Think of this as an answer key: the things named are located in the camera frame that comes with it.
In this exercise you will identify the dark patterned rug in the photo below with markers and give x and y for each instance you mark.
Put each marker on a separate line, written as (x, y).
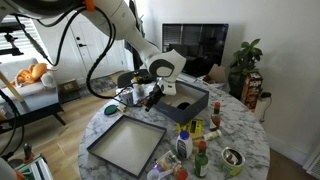
(106, 83)

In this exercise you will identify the steel tumbler cup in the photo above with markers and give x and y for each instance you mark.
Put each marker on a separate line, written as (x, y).
(126, 96)

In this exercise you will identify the white bottle blue cap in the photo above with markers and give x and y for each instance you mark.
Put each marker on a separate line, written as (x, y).
(184, 146)

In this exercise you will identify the clear plastic scoop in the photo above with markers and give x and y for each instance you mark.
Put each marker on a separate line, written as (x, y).
(155, 174)

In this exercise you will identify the dark grey chair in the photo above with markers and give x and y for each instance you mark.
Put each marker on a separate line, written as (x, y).
(128, 78)

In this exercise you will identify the green round lid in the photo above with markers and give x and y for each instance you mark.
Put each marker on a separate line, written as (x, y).
(111, 110)

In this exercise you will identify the green white striped rack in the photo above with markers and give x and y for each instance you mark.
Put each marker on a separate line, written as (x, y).
(36, 168)

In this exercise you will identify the small brown floor box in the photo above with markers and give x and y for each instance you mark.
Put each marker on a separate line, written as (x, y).
(69, 86)

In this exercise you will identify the dark blue box lid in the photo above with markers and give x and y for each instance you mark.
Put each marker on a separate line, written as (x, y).
(128, 145)

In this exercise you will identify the orange game box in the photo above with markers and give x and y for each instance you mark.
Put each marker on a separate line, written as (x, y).
(251, 90)

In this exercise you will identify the white window blinds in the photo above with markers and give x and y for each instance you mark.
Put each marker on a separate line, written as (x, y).
(25, 45)

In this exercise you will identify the black low table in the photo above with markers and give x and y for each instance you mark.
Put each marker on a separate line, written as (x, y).
(33, 111)

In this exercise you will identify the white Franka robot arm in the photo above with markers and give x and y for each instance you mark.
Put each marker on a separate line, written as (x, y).
(133, 30)

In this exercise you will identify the open brown cardboard box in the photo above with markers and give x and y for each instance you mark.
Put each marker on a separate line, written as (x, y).
(216, 74)

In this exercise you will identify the green bottle red cap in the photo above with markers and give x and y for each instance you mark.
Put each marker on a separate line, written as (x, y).
(201, 163)

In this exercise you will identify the clear plastic bag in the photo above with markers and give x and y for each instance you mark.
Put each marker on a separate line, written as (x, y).
(166, 160)

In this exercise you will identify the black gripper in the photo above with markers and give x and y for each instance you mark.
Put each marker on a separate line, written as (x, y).
(158, 92)

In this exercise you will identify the small white box device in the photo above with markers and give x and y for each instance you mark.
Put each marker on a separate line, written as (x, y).
(260, 110)

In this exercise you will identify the grey sofa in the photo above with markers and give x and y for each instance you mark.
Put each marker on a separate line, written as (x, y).
(23, 95)

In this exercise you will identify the brown hot sauce bottle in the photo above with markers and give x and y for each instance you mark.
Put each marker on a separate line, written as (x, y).
(215, 120)

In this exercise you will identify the white television stand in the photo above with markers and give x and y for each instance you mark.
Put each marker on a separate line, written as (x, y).
(191, 77)

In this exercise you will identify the small white spice bottle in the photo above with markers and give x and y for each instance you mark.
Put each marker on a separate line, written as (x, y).
(212, 135)

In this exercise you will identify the yellow packet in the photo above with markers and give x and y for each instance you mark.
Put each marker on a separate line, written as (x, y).
(180, 128)
(193, 126)

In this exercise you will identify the green potted plant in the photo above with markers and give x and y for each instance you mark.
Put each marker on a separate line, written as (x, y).
(245, 58)

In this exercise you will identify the white wall heater grille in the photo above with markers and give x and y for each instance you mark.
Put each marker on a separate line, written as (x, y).
(313, 166)

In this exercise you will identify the small wooden piece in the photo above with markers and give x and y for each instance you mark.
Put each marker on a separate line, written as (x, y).
(196, 143)

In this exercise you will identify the white door with window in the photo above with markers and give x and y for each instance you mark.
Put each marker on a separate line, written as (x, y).
(73, 65)

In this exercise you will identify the light wooden block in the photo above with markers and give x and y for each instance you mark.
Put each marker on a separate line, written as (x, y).
(121, 108)

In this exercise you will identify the black flat screen television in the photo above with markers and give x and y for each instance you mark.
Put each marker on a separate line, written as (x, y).
(203, 46)

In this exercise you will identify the small jar red cap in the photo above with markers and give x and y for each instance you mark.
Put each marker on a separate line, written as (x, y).
(181, 174)

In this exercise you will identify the orange plush toy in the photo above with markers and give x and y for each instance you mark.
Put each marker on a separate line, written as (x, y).
(31, 74)

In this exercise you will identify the black clamp knob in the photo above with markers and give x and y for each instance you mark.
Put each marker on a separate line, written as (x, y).
(28, 151)

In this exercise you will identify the open tin can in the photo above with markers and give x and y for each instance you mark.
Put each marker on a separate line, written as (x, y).
(232, 163)

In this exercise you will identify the dark blue cardboard box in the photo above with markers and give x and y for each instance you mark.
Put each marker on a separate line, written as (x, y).
(196, 108)

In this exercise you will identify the black oval case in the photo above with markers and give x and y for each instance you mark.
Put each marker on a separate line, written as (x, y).
(183, 106)

